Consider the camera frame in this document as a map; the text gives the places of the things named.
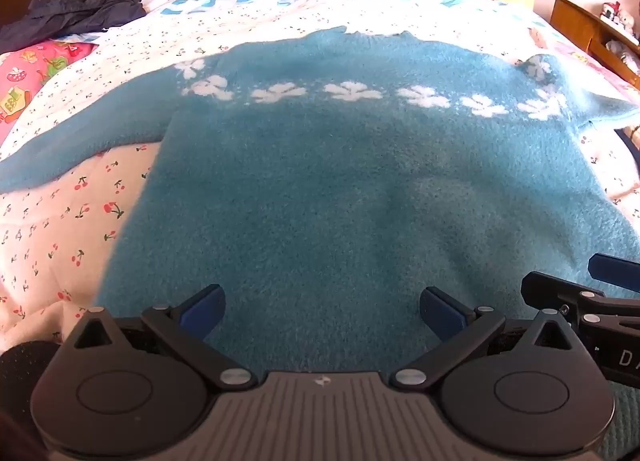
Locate blue fluffy flower sweater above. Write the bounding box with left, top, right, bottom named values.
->
left=1, top=28, right=639, bottom=371

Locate dark navy clothes pile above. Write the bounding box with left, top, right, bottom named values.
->
left=1, top=0, right=146, bottom=54

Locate wooden side cabinet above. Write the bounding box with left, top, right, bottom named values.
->
left=550, top=0, right=639, bottom=89

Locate pink cartoon pillow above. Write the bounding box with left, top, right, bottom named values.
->
left=0, top=39, right=98, bottom=142

